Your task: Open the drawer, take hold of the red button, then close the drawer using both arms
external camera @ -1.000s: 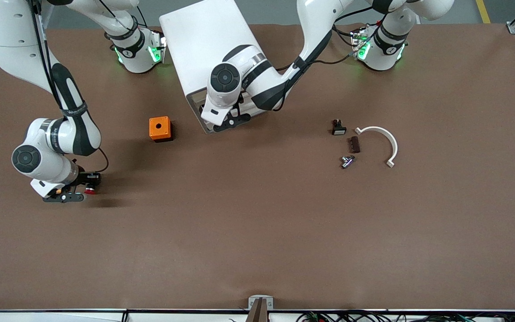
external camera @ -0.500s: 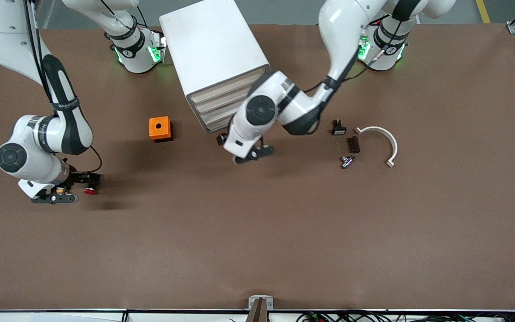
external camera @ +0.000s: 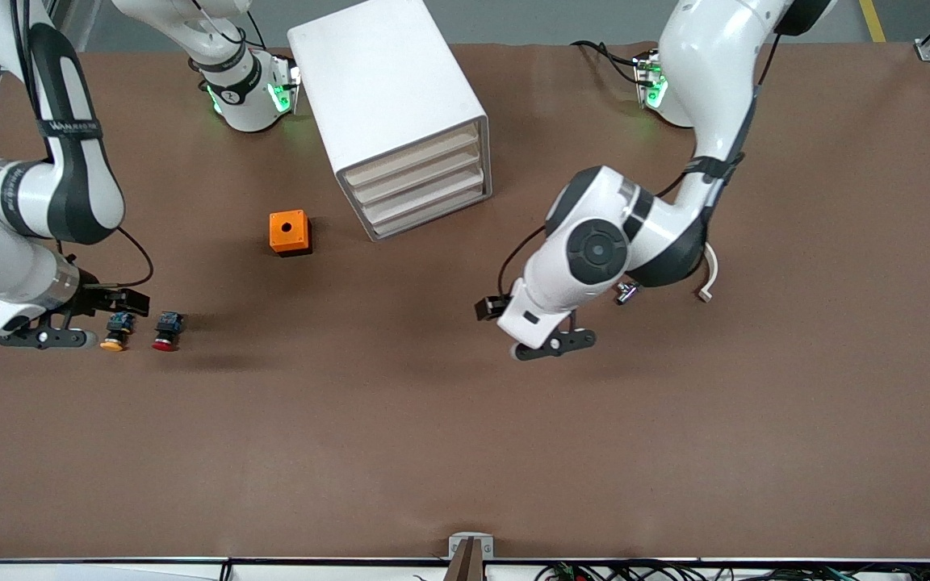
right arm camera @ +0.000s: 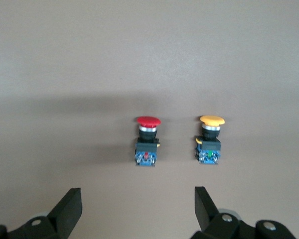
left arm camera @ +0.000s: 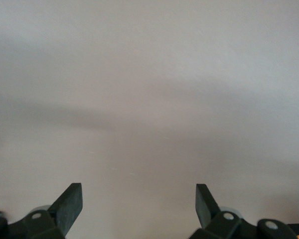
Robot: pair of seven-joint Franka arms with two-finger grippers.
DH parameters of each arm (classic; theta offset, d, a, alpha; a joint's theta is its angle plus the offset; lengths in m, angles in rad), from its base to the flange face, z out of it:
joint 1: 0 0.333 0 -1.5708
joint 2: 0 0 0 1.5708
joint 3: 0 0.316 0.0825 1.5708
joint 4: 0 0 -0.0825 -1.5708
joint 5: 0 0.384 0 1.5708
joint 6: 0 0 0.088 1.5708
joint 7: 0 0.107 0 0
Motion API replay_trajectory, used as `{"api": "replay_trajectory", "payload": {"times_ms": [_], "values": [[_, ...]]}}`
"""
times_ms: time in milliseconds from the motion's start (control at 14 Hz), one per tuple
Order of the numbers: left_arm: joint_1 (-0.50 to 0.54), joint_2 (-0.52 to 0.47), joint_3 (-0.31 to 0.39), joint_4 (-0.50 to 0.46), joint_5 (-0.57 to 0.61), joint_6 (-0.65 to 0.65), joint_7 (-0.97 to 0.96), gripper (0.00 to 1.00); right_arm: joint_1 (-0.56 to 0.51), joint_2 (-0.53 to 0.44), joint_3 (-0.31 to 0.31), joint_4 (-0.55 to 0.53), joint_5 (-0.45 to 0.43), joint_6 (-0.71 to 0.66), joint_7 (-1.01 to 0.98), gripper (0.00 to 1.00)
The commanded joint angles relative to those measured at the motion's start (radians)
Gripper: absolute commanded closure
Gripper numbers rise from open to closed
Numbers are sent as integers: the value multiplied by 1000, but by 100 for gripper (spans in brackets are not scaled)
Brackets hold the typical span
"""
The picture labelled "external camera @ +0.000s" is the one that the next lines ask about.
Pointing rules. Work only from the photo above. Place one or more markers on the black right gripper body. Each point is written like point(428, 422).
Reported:
point(98, 300)

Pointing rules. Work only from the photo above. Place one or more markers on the red cap push button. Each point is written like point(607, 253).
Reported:
point(164, 343)

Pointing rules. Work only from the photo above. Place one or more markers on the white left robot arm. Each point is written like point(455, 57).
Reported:
point(594, 250)

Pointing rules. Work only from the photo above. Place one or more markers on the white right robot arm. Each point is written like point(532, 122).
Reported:
point(13, 250)

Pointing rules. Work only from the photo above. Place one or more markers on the yellow cap push button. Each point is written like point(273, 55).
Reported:
point(114, 343)

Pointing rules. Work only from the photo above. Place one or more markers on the silver metal fitting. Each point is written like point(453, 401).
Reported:
point(630, 293)

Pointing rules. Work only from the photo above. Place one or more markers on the orange box with round hole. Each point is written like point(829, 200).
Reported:
point(287, 230)

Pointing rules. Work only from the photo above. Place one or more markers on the white curved plastic bracket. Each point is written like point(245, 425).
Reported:
point(711, 274)

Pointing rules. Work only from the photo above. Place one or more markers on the grey metal edge bracket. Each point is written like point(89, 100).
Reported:
point(457, 542)

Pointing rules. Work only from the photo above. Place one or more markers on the brown post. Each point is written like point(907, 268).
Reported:
point(469, 565)

